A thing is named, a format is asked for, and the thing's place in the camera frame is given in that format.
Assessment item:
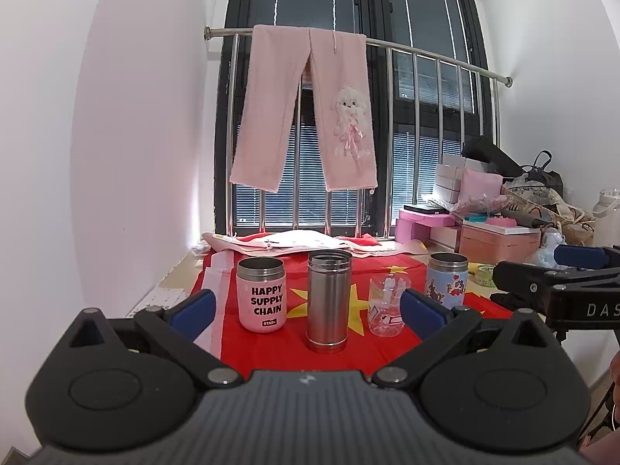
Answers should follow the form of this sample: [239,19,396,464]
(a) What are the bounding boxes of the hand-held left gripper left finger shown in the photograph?
[68,289,244,389]

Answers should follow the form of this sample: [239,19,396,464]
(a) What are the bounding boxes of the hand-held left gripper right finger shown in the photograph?
[372,288,563,389]

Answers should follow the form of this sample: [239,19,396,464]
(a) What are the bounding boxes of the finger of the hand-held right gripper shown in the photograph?
[491,260,565,312]
[553,245,620,272]

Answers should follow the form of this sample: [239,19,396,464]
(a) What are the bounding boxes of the clear plastic cup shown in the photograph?
[368,274,412,338]

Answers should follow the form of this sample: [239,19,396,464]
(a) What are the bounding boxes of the blue cartoon cup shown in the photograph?
[425,252,470,308]

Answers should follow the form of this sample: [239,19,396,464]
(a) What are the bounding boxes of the pink printed cup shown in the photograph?
[236,257,286,335]

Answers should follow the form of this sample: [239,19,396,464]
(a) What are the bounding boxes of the stainless steel cup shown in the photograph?
[305,250,353,354]

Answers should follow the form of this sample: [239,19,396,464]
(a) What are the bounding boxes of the white and blue figurine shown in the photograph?
[524,227,568,268]

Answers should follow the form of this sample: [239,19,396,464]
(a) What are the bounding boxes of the white and pink cloth strip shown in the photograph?
[194,249,239,350]

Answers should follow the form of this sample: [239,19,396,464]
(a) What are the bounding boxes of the pink storage box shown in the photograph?
[458,222,542,266]

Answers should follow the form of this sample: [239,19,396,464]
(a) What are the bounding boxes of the green tape roll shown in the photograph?
[466,262,497,288]

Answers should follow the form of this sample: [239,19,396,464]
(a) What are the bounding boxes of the beige patterned bag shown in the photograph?
[503,181,596,247]

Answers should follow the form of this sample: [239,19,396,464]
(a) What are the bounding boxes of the white plastic jug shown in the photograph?
[593,188,620,249]

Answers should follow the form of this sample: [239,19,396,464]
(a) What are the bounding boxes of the red flag with yellow stars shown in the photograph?
[188,247,515,379]

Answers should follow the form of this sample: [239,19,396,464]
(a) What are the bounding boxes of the black handbag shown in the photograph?
[520,150,565,195]

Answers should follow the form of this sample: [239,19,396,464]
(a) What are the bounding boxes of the pink plastic bag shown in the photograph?
[450,170,509,214]

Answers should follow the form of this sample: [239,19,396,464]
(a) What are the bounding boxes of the black folding stand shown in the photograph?
[578,386,620,447]

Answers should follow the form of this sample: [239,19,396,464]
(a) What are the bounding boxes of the stack of white boxes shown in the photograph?
[432,154,491,205]

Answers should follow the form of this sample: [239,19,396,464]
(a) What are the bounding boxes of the white and red cloth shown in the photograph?
[201,231,429,258]

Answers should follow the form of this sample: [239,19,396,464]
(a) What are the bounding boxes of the black long box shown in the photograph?
[460,134,525,176]

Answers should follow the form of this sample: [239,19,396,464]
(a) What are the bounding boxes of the pink fleece pants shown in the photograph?
[229,24,379,193]

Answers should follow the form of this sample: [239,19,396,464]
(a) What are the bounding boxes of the steel window railing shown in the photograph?
[203,26,513,241]

